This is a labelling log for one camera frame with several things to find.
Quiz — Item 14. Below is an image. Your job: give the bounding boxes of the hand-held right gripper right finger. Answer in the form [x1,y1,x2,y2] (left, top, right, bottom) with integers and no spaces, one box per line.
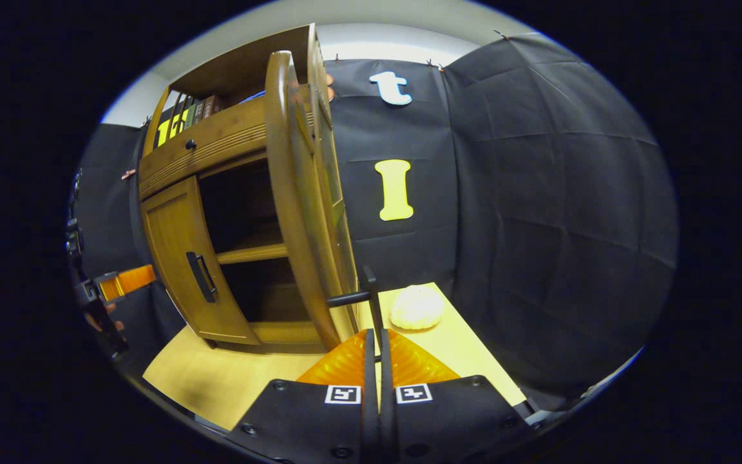
[382,329,533,464]

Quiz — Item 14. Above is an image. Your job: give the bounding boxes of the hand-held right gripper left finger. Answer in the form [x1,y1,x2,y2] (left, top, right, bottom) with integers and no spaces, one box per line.
[229,329,381,464]

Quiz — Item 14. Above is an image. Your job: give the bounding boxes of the wooden cabinet door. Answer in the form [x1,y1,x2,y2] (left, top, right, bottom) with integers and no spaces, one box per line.
[141,175,260,345]
[265,50,386,353]

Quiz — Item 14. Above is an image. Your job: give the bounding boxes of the wooden double-door shoe cabinet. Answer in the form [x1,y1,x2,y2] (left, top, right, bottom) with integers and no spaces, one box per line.
[138,24,360,354]

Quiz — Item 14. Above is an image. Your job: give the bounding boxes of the white round object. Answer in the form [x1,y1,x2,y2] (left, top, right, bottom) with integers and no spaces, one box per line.
[390,284,444,331]

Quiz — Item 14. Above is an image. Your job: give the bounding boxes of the wooden drawer with black knob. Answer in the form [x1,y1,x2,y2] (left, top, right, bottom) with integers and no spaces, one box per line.
[138,97,269,200]

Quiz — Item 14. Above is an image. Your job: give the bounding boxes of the black backdrop cloth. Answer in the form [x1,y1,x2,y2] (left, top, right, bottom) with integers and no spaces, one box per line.
[68,32,680,413]

